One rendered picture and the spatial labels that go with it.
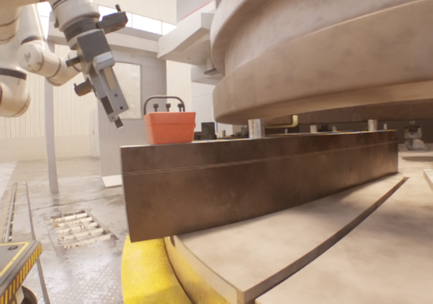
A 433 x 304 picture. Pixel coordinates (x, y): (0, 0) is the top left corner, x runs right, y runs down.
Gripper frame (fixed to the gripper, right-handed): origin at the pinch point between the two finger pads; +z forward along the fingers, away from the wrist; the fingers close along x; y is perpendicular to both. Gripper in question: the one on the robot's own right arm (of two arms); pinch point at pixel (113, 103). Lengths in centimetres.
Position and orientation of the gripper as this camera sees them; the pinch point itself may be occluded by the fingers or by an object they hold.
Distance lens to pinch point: 50.0
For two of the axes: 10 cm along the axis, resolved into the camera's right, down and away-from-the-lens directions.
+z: 3.3, 8.9, 3.3
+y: -7.8, 4.5, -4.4
